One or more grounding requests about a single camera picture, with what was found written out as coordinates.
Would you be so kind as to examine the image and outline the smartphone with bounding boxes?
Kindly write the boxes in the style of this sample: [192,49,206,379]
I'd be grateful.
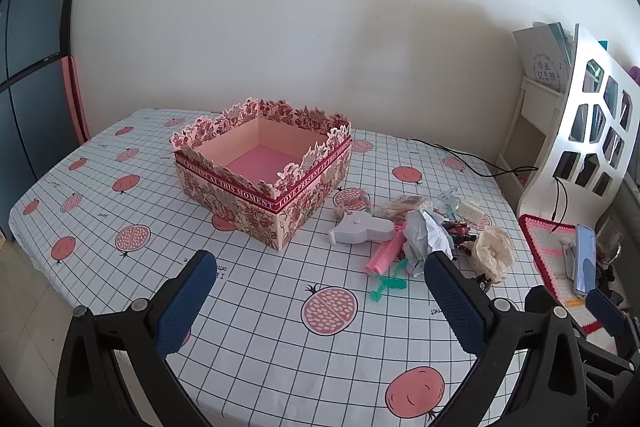
[572,223,599,298]

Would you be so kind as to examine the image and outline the green plastic toy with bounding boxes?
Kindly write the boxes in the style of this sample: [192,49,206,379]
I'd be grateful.
[369,259,410,303]

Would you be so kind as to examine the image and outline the pastel rope hair tie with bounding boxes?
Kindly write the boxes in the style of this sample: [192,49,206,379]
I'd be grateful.
[334,189,375,220]

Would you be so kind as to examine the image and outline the cream lace scrunchie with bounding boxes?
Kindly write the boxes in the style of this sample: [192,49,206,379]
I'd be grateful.
[470,227,516,285]

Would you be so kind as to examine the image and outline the grey white booklet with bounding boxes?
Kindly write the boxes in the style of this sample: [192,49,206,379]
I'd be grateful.
[512,23,571,94]

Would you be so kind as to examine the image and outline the red pink crocheted cushion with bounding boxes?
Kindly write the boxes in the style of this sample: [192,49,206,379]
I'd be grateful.
[517,213,640,353]

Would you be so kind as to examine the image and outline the dark blue refrigerator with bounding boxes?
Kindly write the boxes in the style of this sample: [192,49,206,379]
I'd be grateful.
[0,0,78,238]

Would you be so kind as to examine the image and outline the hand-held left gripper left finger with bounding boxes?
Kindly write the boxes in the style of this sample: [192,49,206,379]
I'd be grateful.
[55,250,218,427]

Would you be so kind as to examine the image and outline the cotton swab packet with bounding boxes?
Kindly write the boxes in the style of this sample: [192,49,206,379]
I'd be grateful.
[372,194,433,220]

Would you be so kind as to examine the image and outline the white cutout chair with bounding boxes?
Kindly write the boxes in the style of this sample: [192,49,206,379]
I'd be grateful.
[517,24,640,233]

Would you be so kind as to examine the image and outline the black leaning board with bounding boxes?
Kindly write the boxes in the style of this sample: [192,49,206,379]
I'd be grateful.
[60,0,81,60]

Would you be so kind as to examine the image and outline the floral gift box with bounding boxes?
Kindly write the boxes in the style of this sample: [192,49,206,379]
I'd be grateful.
[170,97,354,253]

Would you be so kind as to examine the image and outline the pink leaning board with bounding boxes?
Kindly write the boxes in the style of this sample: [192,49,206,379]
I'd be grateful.
[60,55,92,148]

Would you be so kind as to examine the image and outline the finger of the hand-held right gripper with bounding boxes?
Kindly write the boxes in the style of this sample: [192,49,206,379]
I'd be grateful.
[524,285,640,427]
[586,288,640,358]

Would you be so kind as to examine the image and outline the paper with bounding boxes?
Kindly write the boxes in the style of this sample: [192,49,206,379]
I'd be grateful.
[400,209,456,278]

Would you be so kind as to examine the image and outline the teal book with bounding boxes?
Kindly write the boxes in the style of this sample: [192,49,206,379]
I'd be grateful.
[547,22,577,58]

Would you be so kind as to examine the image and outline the pink hair roller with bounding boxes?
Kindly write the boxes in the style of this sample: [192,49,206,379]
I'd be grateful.
[366,229,408,275]

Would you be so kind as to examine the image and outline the black charging cable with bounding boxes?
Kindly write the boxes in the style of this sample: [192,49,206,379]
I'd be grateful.
[550,176,572,234]

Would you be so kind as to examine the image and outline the pink action figure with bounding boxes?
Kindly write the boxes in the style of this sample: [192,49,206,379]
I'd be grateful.
[452,232,481,255]

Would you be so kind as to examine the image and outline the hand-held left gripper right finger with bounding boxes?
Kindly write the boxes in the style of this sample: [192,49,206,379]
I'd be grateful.
[424,251,592,427]

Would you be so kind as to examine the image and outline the desktop with checked tablecloth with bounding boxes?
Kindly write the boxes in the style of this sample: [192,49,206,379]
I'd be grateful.
[9,108,551,427]

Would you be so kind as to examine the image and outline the white tape measure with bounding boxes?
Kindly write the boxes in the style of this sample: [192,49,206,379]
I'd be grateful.
[327,212,396,248]

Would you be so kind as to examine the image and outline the clear plastic toy glasses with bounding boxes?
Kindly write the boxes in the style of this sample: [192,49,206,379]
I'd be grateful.
[435,189,463,220]

